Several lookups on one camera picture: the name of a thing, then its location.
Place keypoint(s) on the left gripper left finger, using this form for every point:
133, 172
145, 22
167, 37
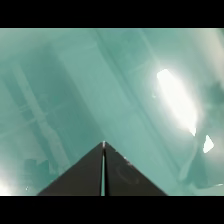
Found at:
83, 178

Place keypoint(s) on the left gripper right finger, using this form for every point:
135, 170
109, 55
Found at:
130, 178

